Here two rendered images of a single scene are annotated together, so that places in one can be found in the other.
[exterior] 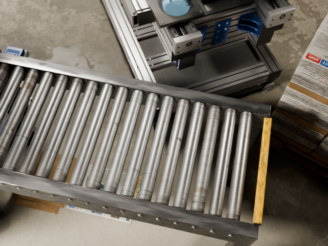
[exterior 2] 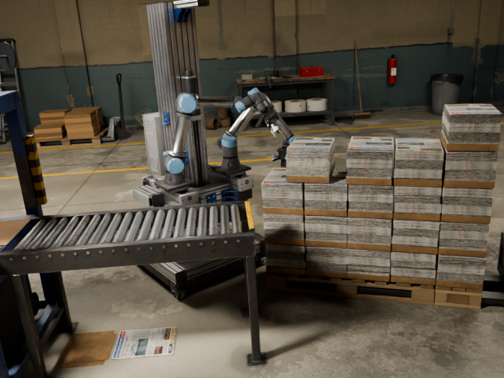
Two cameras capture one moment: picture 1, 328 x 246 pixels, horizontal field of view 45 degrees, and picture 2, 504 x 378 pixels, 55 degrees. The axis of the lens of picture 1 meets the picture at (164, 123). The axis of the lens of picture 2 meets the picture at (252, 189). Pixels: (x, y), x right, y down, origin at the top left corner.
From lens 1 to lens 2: 2.02 m
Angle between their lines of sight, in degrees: 44
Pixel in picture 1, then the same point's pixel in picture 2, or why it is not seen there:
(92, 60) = (116, 279)
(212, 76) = not seen: hidden behind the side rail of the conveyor
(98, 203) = (146, 244)
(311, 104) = (283, 220)
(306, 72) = (268, 193)
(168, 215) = (194, 238)
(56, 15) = not seen: hidden behind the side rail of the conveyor
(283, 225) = (304, 325)
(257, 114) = (241, 205)
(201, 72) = not seen: hidden behind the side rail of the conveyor
